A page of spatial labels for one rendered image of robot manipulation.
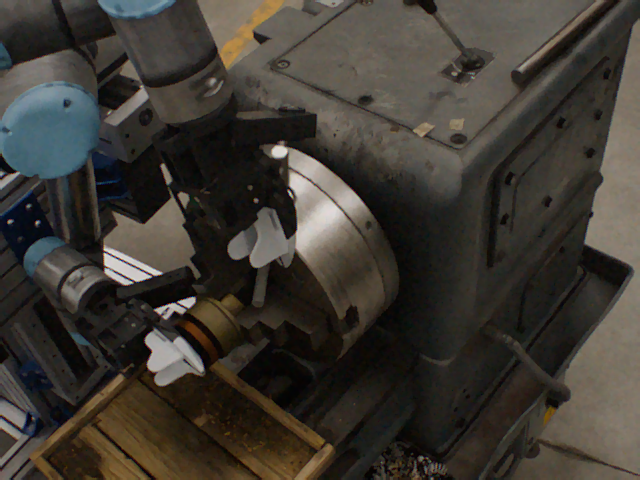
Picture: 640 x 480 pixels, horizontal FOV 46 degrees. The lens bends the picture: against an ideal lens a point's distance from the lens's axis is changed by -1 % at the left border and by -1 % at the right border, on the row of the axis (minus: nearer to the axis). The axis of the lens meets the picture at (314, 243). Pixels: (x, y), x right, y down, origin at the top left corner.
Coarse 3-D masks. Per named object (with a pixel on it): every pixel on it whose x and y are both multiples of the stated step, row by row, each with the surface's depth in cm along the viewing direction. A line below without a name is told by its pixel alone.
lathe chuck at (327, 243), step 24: (288, 168) 102; (312, 192) 100; (312, 216) 98; (336, 216) 100; (192, 240) 118; (312, 240) 97; (336, 240) 99; (360, 240) 101; (312, 264) 97; (336, 264) 98; (360, 264) 101; (240, 288) 117; (288, 288) 105; (312, 288) 100; (336, 288) 98; (360, 288) 101; (336, 312) 99; (360, 312) 103; (336, 336) 104; (360, 336) 108; (312, 360) 115; (336, 360) 110
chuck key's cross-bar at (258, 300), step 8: (288, 104) 99; (280, 144) 95; (280, 168) 93; (264, 272) 79; (256, 280) 79; (264, 280) 78; (256, 288) 77; (264, 288) 78; (256, 296) 76; (264, 296) 77; (256, 304) 77
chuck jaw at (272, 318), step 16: (272, 288) 106; (272, 304) 104; (288, 304) 104; (304, 304) 103; (240, 320) 103; (256, 320) 103; (272, 320) 102; (288, 320) 102; (304, 320) 101; (320, 320) 101; (336, 320) 101; (352, 320) 104; (256, 336) 104; (272, 336) 103; (288, 336) 104; (304, 336) 101; (320, 336) 102
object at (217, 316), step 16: (192, 304) 105; (208, 304) 103; (224, 304) 104; (240, 304) 105; (192, 320) 102; (208, 320) 102; (224, 320) 102; (192, 336) 101; (208, 336) 101; (224, 336) 102; (240, 336) 104; (208, 352) 101; (224, 352) 103; (208, 368) 103
